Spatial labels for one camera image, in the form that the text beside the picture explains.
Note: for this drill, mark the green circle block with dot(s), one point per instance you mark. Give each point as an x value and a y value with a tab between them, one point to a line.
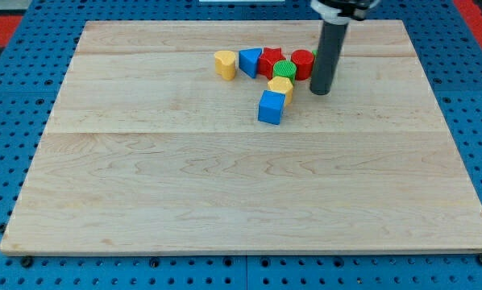
286	69

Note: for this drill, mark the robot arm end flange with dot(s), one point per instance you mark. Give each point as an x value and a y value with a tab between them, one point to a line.
341	12

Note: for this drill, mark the blue cube block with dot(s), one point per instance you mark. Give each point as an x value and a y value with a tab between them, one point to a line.
270	107

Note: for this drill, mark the yellow hexagon block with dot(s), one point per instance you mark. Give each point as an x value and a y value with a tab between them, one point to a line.
282	85

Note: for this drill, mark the yellow heart block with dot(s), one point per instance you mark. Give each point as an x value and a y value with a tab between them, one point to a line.
225	64

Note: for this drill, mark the red star block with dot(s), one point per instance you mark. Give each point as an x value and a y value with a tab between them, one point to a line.
268	58

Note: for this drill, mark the blue triangle block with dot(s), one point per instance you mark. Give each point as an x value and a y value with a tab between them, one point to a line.
248	61

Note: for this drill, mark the wooden board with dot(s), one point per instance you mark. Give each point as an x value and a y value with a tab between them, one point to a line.
149	152

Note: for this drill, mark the red cylinder block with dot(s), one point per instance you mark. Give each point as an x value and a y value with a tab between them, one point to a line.
304	61

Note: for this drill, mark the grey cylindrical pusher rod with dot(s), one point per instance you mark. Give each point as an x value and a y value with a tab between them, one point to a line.
330	44

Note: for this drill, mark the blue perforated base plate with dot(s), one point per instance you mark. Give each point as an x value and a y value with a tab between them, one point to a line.
35	61

